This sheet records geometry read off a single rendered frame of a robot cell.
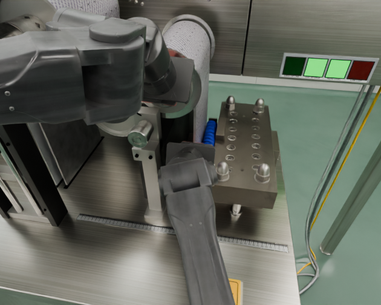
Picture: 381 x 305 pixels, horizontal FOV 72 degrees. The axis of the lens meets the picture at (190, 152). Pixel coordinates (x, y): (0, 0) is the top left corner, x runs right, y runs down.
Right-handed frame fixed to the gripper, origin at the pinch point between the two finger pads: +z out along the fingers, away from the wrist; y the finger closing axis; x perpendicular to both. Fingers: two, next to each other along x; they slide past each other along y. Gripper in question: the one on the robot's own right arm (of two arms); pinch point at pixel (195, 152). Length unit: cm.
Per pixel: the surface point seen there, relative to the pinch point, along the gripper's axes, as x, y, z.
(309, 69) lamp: 23.5, 28.6, 21.1
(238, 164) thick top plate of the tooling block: -2.7, 10.8, 3.8
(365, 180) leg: -17, 71, 62
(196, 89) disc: 14.5, 0.3, -10.5
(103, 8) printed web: 30.6, -23.8, -1.2
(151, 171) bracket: -4.8, -9.3, -5.1
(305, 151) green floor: -25, 77, 178
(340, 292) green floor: -82, 77, 72
